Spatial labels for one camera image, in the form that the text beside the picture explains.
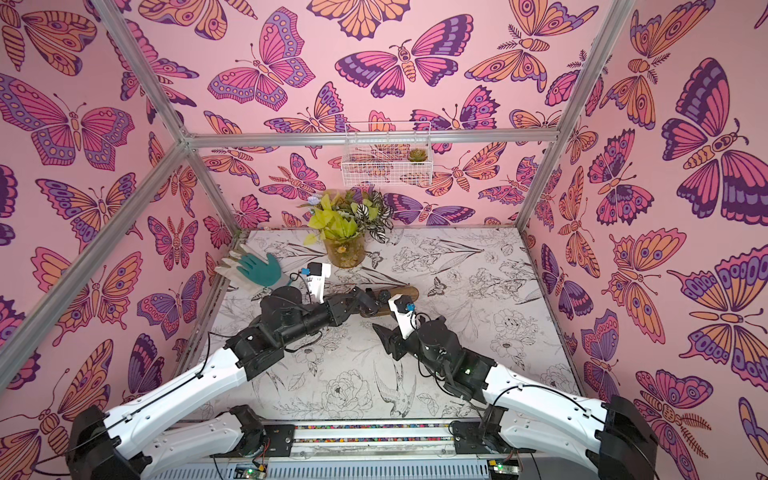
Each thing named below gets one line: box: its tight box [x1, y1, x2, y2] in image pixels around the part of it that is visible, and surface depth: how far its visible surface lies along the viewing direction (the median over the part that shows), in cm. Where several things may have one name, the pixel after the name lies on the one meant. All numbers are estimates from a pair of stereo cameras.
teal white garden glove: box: [214, 249, 281, 287], surface depth 110 cm
